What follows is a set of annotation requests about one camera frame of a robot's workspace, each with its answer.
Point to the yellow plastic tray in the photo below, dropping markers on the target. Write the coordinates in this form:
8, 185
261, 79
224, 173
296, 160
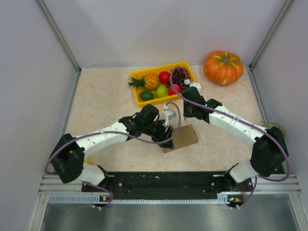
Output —
157, 70

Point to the red apple front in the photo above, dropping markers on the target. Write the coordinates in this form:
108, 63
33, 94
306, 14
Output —
174, 89

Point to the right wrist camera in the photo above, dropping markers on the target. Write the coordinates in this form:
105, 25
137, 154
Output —
195, 84

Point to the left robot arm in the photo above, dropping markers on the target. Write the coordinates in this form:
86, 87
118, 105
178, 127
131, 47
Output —
69, 155

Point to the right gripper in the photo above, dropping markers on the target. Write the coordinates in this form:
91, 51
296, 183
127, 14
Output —
190, 109

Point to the red apple back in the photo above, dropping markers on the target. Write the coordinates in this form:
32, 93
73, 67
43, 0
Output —
164, 77

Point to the brown cardboard express box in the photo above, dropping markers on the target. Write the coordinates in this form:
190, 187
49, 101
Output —
185, 137

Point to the green melon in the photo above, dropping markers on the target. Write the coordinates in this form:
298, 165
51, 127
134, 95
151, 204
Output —
269, 125

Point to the yellow mesh bag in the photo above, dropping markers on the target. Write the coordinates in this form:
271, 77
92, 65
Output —
88, 160

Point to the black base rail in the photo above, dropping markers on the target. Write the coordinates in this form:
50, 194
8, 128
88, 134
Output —
172, 185

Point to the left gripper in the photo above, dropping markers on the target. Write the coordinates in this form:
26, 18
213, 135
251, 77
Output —
162, 134

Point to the orange pumpkin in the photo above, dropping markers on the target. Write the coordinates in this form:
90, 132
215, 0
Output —
223, 67

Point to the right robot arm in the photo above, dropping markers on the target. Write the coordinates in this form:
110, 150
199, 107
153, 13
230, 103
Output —
268, 146

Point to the toy pineapple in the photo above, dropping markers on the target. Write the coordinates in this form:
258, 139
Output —
147, 82

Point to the red apple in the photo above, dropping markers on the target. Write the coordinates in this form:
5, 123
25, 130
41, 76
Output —
174, 89
164, 77

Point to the dark green lime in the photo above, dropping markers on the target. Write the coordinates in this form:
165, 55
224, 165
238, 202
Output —
146, 95

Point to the purple grape bunch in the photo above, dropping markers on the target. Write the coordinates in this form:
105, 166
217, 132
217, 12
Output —
178, 77

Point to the green pear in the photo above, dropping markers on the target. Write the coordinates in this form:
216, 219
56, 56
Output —
162, 91

